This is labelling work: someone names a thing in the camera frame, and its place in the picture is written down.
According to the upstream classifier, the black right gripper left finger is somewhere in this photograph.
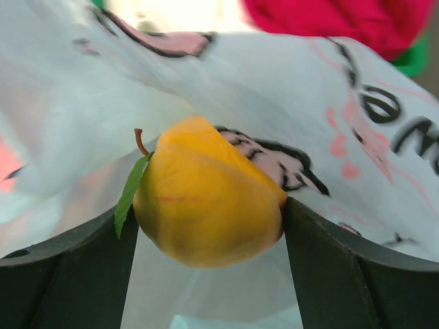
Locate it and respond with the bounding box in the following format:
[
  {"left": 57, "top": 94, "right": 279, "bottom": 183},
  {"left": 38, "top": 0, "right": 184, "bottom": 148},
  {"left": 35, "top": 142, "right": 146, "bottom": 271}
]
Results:
[{"left": 1, "top": 209, "right": 139, "bottom": 329}]

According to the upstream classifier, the red crumpled cloth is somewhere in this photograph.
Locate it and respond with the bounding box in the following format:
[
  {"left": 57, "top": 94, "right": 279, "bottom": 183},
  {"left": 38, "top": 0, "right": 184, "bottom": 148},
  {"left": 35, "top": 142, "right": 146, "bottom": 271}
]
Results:
[{"left": 242, "top": 0, "right": 436, "bottom": 60}]

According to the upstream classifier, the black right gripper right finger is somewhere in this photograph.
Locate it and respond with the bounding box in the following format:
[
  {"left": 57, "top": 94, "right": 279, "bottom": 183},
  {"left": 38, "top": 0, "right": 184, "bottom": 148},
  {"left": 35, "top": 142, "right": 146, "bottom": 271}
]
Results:
[{"left": 283, "top": 197, "right": 438, "bottom": 329}]

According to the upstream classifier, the light blue cartoon plastic bag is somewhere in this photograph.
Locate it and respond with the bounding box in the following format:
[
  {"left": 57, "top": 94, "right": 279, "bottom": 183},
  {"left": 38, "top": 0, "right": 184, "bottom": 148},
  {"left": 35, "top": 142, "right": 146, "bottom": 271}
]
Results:
[{"left": 1, "top": 1, "right": 438, "bottom": 328}]

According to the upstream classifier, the green plastic tray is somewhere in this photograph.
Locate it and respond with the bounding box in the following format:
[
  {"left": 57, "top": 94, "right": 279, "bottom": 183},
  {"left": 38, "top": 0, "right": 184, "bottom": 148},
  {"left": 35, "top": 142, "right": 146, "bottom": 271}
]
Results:
[{"left": 392, "top": 34, "right": 430, "bottom": 78}]

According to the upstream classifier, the yellow orange mango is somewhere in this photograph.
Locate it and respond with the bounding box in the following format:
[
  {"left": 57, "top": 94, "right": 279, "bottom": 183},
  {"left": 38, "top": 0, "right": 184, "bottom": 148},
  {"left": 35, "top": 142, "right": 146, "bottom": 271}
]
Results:
[{"left": 115, "top": 117, "right": 287, "bottom": 269}]

